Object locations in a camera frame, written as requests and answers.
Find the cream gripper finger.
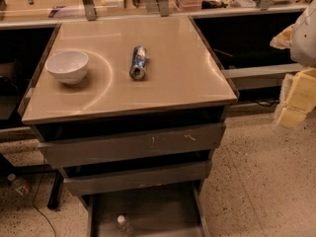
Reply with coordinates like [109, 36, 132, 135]
[276, 68, 316, 129]
[270, 25, 293, 49]

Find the clear plastic water bottle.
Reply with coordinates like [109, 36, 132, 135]
[118, 214, 133, 237]

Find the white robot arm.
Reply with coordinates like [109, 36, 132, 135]
[270, 0, 316, 129]

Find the grey middle drawer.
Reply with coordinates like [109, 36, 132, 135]
[64, 160, 211, 196]

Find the grey open bottom drawer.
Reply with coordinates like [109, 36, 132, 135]
[87, 182, 209, 237]

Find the grey drawer cabinet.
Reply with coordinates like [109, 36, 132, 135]
[17, 14, 240, 237]

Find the grey top drawer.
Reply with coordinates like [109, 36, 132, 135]
[39, 122, 225, 168]

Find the small bottle on floor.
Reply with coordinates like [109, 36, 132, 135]
[7, 174, 31, 196]

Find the blue crushed soda can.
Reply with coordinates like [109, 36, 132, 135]
[129, 45, 147, 80]

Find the white ceramic bowl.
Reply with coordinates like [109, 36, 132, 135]
[45, 50, 89, 85]

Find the black table leg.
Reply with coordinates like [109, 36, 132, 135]
[47, 172, 63, 210]

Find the grey metal side rail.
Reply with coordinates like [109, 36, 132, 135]
[222, 63, 303, 90]

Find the grey metal upright post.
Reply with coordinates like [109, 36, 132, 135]
[159, 0, 169, 17]
[82, 0, 97, 21]

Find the black cable on floor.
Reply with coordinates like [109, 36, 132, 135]
[32, 173, 58, 237]

